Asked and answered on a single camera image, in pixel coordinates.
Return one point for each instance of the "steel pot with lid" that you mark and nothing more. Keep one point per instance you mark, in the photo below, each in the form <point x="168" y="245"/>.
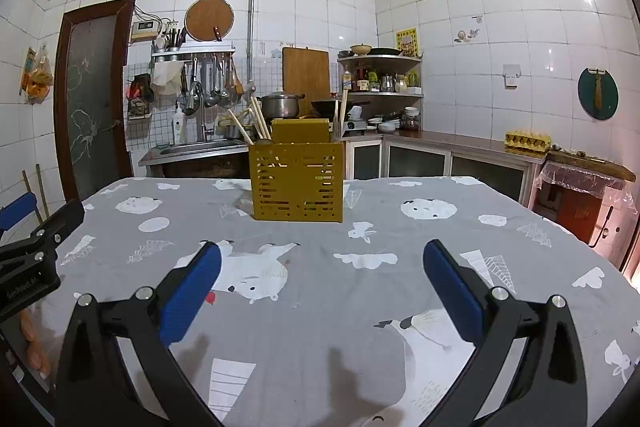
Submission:
<point x="279" y="106"/>

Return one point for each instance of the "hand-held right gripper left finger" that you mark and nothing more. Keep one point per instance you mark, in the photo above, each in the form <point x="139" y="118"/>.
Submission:
<point x="192" y="292"/>

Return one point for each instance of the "yellow perforated utensil holder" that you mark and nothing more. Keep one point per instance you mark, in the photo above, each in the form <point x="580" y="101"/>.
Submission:
<point x="295" y="187"/>

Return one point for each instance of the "black wok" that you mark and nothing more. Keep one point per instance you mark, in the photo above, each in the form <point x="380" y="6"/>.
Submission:
<point x="325" y="107"/>

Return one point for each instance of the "steel faucet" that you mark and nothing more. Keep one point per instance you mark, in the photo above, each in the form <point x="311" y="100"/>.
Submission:
<point x="192" y="107"/>

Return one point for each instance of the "white soap bottle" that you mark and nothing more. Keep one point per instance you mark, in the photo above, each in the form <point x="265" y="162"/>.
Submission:
<point x="178" y="124"/>

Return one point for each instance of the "kitchen counter cabinets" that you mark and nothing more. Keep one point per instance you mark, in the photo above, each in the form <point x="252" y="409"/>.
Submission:
<point x="450" y="146"/>

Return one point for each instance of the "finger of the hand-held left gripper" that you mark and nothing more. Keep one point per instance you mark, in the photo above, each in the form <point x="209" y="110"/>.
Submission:
<point x="17" y="212"/>
<point x="62" y="222"/>

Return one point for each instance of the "rectangular wooden cutting board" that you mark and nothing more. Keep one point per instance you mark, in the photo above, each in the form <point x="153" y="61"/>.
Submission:
<point x="305" y="72"/>

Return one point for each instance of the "wall utensil rack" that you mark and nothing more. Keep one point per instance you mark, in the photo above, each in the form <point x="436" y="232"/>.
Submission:
<point x="192" y="51"/>

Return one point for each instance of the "yellow wall poster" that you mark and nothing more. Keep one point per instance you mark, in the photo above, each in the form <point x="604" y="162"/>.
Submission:
<point x="407" y="42"/>

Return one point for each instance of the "white wall device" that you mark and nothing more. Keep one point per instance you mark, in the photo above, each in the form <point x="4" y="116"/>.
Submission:
<point x="144" y="30"/>

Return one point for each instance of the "hanging plastic bag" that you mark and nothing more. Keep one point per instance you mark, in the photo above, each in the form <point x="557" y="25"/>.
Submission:
<point x="37" y="77"/>

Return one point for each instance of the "red cabinet with plastic cover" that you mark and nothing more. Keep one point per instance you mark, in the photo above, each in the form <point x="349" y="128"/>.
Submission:
<point x="575" y="207"/>

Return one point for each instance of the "person's left hand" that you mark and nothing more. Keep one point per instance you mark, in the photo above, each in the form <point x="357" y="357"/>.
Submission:
<point x="37" y="347"/>

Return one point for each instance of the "steel sink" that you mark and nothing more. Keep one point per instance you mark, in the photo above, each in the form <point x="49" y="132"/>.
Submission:
<point x="195" y="149"/>

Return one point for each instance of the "gas stove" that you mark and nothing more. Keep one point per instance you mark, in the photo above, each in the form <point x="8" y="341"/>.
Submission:
<point x="362" y="126"/>

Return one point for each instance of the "brown frosted glass door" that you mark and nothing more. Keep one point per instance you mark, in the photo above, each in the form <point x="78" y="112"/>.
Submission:
<point x="92" y="107"/>

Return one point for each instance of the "white wall socket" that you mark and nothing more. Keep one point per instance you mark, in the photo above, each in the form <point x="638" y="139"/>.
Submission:
<point x="511" y="74"/>

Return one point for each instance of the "white hanging cloth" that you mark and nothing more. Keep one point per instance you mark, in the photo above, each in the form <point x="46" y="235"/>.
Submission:
<point x="166" y="77"/>

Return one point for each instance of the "glass jar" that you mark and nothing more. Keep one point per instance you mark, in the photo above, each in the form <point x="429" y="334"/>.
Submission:
<point x="411" y="121"/>

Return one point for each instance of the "green round board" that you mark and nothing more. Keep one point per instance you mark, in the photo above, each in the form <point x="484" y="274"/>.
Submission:
<point x="607" y="94"/>

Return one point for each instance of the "yellow egg carton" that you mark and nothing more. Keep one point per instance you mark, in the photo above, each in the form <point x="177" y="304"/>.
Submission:
<point x="527" y="141"/>

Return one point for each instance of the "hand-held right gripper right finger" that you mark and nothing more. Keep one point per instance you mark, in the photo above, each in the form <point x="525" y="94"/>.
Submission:
<point x="452" y="292"/>

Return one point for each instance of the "corner shelf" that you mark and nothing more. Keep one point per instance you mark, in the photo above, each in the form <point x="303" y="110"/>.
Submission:
<point x="380" y="93"/>

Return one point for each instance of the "round wooden cutting board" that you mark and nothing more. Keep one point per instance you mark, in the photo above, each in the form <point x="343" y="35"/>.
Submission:
<point x="207" y="19"/>

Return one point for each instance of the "grey bear print tablecloth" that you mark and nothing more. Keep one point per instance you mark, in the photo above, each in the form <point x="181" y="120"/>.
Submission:
<point x="320" y="267"/>

